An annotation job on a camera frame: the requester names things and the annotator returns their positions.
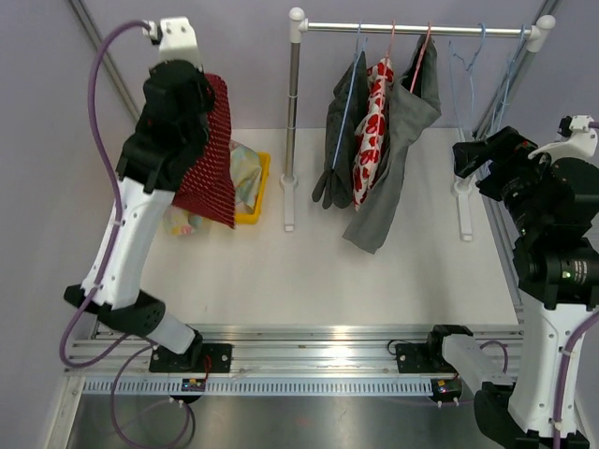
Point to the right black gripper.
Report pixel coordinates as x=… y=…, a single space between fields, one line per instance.
x=508 y=148

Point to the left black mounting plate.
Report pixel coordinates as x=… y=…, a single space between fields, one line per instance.
x=215 y=357

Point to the pastel floral skirt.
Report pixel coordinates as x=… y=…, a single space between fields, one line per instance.
x=178 y=222

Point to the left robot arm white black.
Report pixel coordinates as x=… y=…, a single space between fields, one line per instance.
x=169 y=138

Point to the blue hanger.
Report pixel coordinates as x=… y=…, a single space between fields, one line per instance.
x=468 y=68
x=493 y=117
x=359 y=49

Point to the dark grey dotted skirt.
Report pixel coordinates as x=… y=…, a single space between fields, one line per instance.
x=335 y=186

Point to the silver white clothes rack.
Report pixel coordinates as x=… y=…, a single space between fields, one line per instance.
x=536 y=35

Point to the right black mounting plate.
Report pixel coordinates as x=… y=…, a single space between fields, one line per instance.
x=416 y=358

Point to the yellow plastic tray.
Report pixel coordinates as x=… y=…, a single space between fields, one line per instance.
x=249 y=171

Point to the white red floral skirt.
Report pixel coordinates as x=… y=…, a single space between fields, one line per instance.
x=371 y=130

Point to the aluminium rail base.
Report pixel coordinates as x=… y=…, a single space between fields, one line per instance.
x=297 y=351

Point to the pink hanger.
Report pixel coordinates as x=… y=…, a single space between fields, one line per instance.
x=390 y=47
x=420 y=56

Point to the black mounting plate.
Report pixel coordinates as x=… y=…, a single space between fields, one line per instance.
x=215 y=357
x=416 y=358

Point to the plain grey skirt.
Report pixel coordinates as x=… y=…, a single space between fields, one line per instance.
x=407 y=116

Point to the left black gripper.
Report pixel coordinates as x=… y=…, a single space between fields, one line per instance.
x=204 y=86

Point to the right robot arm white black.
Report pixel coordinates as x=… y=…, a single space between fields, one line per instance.
x=551 y=194

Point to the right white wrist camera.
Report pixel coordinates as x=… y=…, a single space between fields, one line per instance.
x=579 y=140

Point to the white slotted cable duct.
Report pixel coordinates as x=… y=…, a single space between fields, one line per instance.
x=265 y=387

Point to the red white polka-dot skirt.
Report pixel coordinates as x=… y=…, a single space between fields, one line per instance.
x=207 y=189

